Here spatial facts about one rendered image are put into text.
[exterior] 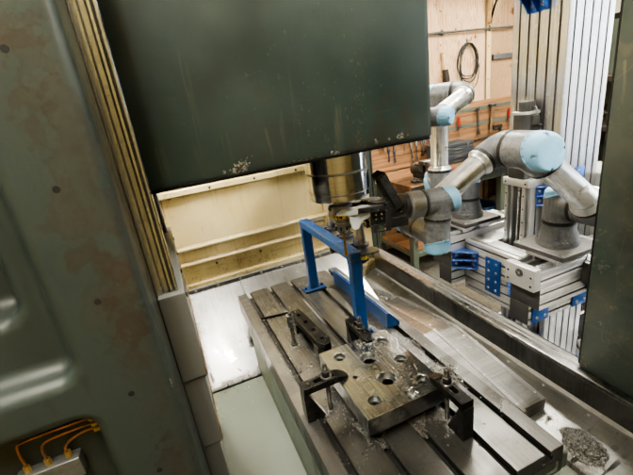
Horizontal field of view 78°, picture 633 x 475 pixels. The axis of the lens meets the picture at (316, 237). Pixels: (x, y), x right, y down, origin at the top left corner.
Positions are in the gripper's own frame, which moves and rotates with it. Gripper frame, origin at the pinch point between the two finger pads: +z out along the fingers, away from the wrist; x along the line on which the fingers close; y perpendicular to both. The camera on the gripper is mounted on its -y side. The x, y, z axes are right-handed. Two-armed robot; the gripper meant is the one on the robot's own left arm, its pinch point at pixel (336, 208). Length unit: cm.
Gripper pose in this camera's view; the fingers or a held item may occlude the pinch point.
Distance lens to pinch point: 102.6
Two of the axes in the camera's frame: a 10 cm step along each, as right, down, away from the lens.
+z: -9.6, 1.6, -2.2
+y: 0.8, 9.4, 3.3
